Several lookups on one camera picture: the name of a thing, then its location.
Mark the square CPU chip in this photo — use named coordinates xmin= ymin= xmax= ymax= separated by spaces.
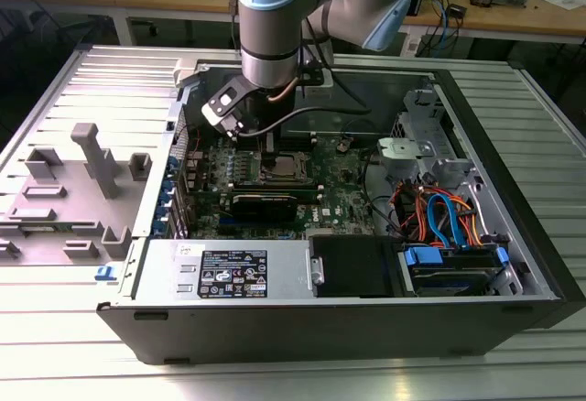
xmin=268 ymin=155 xmax=299 ymax=177

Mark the metal socket cover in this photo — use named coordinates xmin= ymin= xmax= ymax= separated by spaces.
xmin=260 ymin=151 xmax=309 ymax=182

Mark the CPU socket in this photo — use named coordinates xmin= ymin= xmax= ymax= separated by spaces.
xmin=257 ymin=149 xmax=313 ymax=183

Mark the black drive cover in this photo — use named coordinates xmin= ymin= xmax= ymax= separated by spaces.
xmin=308 ymin=234 xmax=405 ymax=299

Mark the pale grey plastic block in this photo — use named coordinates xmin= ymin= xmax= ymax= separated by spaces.
xmin=172 ymin=58 xmax=203 ymax=90

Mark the black graphics card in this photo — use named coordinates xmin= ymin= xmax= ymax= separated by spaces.
xmin=227 ymin=193 xmax=299 ymax=224

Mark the green motherboard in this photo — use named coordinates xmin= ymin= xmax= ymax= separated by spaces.
xmin=182 ymin=135 xmax=381 ymax=240

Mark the silver metal disk bay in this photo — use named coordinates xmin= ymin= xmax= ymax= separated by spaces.
xmin=375 ymin=88 xmax=483 ymax=192

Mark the silver power supply with label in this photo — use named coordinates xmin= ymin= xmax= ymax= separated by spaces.
xmin=131 ymin=237 xmax=318 ymax=302

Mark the grey parts rack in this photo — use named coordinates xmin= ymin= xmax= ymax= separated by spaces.
xmin=0 ymin=122 xmax=155 ymax=267

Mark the black open PC case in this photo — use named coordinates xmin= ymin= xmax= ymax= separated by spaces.
xmin=95 ymin=57 xmax=586 ymax=366

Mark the hard disk in blue carrier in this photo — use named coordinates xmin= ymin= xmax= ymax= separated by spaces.
xmin=396 ymin=243 xmax=512 ymax=298

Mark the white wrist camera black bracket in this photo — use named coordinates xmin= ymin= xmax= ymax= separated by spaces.
xmin=201 ymin=75 xmax=258 ymax=139

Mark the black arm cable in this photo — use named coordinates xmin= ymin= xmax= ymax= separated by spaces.
xmin=236 ymin=20 xmax=374 ymax=139

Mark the small white wrist camera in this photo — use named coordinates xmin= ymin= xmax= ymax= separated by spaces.
xmin=297 ymin=67 xmax=336 ymax=92

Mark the black wire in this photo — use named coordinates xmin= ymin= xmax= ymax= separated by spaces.
xmin=360 ymin=144 xmax=405 ymax=238

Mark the red and orange wire bundle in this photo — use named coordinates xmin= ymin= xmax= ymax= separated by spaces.
xmin=387 ymin=179 xmax=432 ymax=242

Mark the thin blue cable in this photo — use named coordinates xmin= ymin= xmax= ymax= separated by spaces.
xmin=433 ymin=0 xmax=453 ymax=50

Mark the blue flat wire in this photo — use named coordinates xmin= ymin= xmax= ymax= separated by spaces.
xmin=427 ymin=193 xmax=464 ymax=249

